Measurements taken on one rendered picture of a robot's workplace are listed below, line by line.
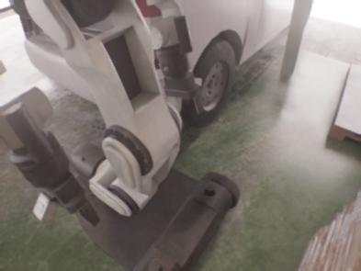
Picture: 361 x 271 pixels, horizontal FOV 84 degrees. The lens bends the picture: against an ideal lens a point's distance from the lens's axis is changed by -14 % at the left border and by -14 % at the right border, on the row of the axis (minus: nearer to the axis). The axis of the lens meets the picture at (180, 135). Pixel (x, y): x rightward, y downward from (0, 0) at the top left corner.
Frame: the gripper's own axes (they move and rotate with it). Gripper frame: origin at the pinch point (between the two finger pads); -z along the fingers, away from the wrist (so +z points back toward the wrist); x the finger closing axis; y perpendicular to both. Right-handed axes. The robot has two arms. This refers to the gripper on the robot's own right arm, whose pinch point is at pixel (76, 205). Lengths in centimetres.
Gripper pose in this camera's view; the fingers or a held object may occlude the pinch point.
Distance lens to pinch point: 55.8
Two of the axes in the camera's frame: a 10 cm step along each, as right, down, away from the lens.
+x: 8.0, 2.0, -5.6
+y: 5.5, -6.0, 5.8
